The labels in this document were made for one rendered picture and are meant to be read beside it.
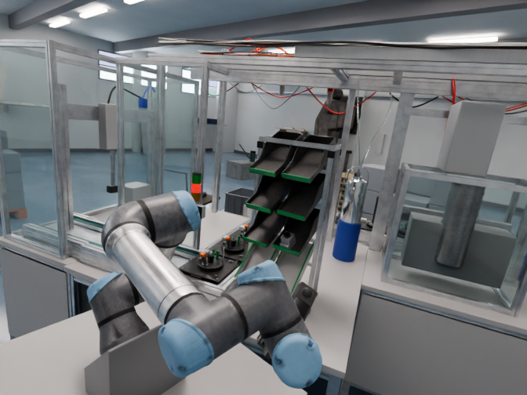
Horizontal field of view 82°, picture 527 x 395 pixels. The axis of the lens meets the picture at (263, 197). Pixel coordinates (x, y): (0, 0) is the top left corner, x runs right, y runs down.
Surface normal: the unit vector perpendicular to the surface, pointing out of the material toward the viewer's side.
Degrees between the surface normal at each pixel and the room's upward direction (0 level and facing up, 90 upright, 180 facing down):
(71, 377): 0
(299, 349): 63
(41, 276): 90
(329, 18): 90
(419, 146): 90
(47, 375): 0
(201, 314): 10
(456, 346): 90
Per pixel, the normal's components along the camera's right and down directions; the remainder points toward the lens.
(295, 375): 0.04, -0.22
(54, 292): -0.37, 0.19
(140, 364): 0.76, 0.24
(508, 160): -0.65, 0.12
